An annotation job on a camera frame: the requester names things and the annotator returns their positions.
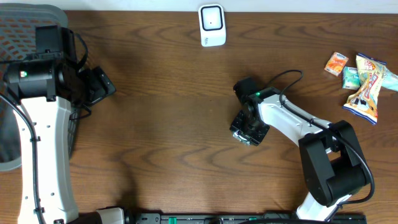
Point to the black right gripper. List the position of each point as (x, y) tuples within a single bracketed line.
[(255, 137)]

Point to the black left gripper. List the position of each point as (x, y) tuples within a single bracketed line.
[(101, 83)]

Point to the green Zam-Buk ointment box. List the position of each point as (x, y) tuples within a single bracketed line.
[(241, 138)]

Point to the orange Kleenex tissue pack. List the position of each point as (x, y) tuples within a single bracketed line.
[(336, 63)]

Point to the green Kleenex tissue pack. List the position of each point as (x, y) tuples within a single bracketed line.
[(350, 79)]

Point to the yellow snack chip bag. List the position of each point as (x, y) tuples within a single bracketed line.
[(364, 102)]

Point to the large wet wipes pack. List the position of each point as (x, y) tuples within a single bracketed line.
[(389, 79)]

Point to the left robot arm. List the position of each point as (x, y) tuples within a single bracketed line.
[(47, 195)]

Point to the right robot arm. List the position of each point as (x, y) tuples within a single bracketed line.
[(333, 163)]

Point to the white barcode scanner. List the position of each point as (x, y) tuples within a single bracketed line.
[(212, 25)]

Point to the grey plastic mesh basket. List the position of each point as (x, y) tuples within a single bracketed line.
[(38, 60)]

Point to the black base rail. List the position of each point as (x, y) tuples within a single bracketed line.
[(156, 218)]

